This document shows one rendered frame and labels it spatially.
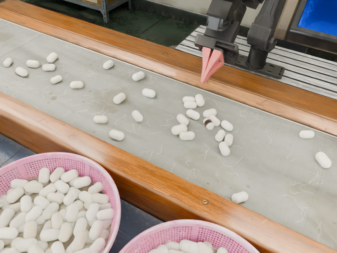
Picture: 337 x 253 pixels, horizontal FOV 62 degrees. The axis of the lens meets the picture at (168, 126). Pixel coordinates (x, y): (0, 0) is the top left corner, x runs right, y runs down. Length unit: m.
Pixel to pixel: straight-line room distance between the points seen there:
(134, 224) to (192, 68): 0.45
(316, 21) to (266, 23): 0.58
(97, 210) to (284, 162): 0.39
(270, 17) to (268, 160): 0.48
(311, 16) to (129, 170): 0.38
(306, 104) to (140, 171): 0.45
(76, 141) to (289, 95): 0.53
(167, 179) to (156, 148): 0.10
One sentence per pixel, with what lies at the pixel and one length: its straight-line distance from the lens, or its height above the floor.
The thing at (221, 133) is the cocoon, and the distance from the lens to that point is 0.63.
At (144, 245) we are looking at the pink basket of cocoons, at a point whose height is 0.75.
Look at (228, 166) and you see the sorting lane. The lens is 0.59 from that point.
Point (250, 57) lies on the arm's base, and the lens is 1.02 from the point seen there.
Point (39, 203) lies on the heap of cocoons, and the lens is 0.56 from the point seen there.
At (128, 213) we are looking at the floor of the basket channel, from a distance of 0.59.
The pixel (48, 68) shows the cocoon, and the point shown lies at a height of 0.75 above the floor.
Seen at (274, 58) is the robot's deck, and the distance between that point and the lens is 1.13.
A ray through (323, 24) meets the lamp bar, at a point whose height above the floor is 1.07.
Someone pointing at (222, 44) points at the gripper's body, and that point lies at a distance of 0.67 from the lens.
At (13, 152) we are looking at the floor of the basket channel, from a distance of 0.76.
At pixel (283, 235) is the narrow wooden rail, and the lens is 0.52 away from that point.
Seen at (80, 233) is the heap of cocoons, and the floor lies 0.75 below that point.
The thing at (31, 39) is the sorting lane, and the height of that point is 0.74.
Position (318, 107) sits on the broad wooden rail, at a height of 0.76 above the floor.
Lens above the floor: 1.20
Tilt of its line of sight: 44 degrees down
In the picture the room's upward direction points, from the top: 4 degrees clockwise
